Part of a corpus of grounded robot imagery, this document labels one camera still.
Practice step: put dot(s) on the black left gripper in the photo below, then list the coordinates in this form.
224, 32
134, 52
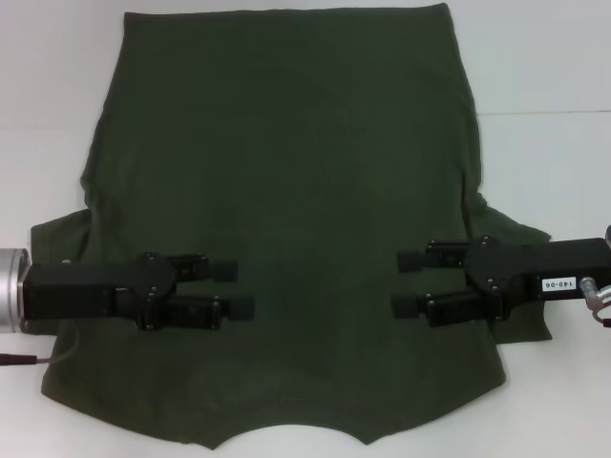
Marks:
71, 291

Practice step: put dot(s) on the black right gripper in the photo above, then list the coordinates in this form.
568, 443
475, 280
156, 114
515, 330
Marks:
525, 272

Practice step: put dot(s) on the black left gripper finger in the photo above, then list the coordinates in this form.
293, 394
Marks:
224, 270

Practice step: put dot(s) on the dark green shirt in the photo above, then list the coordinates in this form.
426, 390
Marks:
305, 143

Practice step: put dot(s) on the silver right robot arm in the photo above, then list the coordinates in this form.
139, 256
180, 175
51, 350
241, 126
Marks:
608, 235

